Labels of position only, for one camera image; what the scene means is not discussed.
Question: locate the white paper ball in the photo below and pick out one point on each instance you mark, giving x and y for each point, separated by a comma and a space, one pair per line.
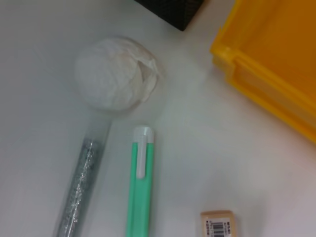
111, 74

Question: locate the mint green pen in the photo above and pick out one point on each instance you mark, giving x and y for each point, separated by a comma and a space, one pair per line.
140, 192

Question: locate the beige barcode eraser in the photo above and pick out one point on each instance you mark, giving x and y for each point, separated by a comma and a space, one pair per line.
217, 224

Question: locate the grey marker pen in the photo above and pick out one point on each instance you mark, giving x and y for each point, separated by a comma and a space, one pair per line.
81, 177

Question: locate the black mesh pen holder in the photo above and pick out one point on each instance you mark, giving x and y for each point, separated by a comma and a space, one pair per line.
172, 12

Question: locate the yellow plastic bin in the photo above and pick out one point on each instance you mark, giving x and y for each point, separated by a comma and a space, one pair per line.
276, 49

